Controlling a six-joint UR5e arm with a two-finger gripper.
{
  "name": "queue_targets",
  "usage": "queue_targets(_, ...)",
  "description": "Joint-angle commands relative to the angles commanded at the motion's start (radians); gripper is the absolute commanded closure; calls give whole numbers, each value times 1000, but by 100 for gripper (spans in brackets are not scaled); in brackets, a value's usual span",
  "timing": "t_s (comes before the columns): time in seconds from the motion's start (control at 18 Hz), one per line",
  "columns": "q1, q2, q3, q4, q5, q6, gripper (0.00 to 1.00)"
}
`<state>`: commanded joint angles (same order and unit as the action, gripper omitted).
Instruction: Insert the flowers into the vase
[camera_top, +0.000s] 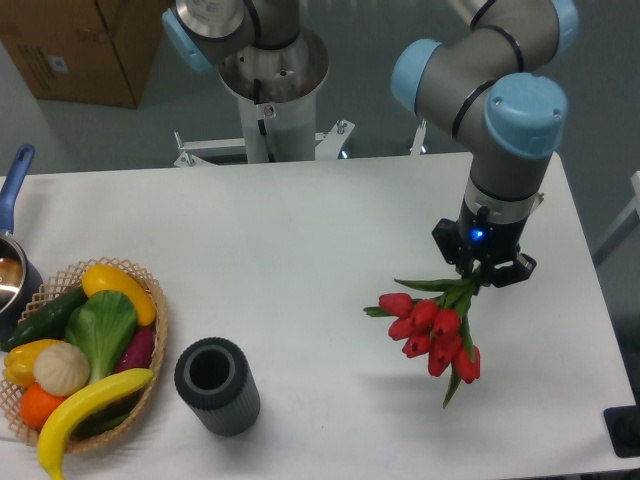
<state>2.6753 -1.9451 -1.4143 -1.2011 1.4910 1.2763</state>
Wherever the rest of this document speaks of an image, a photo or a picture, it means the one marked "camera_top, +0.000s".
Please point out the white garlic bulb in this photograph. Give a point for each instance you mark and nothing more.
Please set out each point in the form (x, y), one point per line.
(61, 369)

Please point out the orange fruit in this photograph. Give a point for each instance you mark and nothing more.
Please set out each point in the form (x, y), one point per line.
(37, 405)

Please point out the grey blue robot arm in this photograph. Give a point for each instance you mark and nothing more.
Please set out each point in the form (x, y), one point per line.
(484, 91)

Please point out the dark grey ribbed vase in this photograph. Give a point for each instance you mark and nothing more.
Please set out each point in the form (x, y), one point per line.
(213, 377)

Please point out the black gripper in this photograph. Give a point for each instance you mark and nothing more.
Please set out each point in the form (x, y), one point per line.
(484, 242)

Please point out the yellow bell pepper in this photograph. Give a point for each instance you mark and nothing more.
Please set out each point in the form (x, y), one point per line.
(20, 361)

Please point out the black device at edge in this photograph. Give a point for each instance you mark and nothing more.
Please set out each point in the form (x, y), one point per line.
(623, 428)

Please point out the yellow banana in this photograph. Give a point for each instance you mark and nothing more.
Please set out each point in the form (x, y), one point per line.
(58, 428)

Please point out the purple sweet potato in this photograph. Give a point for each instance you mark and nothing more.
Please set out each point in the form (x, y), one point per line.
(139, 352)

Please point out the white frame at right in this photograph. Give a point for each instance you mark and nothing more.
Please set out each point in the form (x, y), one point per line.
(620, 227)

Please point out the dark green cucumber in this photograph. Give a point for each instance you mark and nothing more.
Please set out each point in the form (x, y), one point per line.
(45, 317)

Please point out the green leafy cabbage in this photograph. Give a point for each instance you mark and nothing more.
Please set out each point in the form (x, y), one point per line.
(102, 329)

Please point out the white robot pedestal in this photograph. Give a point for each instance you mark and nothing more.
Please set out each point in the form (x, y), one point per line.
(276, 92)

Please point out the brown cardboard box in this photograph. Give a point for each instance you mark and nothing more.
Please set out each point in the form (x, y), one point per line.
(94, 52)

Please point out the woven wicker basket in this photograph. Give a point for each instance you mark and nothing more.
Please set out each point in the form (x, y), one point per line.
(64, 282)

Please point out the blue handled saucepan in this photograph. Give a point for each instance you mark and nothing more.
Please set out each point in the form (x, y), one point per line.
(20, 280)

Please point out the red tulip bouquet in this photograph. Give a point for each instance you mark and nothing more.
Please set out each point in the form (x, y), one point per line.
(436, 327)

